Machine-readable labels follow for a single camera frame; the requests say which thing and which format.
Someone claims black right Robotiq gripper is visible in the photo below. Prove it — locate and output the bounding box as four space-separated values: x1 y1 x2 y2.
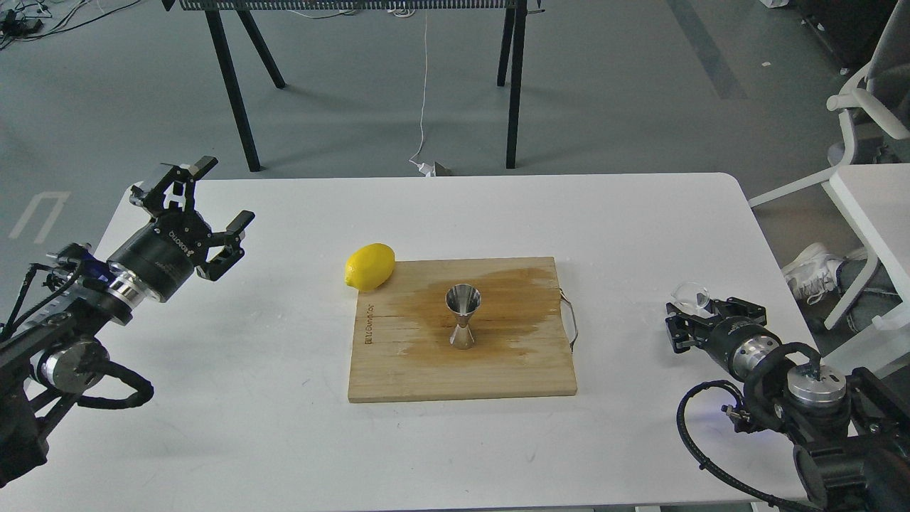
664 297 782 381

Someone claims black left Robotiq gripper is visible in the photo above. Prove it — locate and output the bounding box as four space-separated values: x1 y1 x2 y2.
107 156 255 302

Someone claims small clear glass cup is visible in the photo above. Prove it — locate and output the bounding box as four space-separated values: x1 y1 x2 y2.
670 281 712 318

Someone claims steel double jigger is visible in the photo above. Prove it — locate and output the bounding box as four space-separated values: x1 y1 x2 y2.
445 283 482 350

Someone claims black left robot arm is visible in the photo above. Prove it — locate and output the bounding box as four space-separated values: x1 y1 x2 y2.
1 156 255 485

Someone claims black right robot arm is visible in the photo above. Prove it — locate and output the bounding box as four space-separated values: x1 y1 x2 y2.
665 297 909 511

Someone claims white sneaker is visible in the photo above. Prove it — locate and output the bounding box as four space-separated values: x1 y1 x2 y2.
782 242 846 305

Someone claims person in grey hoodie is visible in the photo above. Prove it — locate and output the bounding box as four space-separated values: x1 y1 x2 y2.
835 256 904 335

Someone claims yellow lemon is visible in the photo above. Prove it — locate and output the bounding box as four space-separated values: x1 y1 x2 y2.
344 243 396 292

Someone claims white side table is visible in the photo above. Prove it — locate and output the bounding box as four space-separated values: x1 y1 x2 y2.
823 164 909 378

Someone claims wooden cutting board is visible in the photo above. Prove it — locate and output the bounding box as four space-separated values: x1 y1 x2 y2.
348 256 577 404

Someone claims black metal table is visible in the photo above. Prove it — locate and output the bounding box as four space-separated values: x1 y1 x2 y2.
161 1 544 173

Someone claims white cable with plug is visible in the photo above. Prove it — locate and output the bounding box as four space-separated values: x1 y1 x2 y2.
408 10 453 178

